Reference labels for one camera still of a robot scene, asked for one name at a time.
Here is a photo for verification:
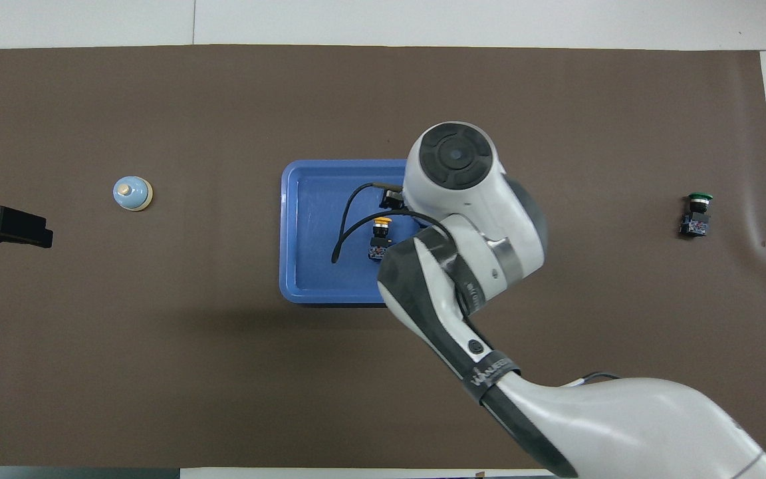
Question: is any blue plastic tray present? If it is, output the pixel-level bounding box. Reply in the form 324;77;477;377
279;159;424;305

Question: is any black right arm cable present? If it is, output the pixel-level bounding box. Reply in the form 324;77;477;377
330;182;455;265

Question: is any light blue desk bell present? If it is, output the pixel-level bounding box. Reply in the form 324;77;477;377
113;176;154;212

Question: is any brown table mat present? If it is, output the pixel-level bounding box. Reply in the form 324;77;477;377
0;45;766;470

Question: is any green push button switch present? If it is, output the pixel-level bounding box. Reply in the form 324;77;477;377
680;192;714;239

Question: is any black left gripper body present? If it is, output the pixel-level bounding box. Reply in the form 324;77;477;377
0;205;53;250

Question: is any yellow push button switch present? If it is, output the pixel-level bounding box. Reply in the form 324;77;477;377
368;217;394;263

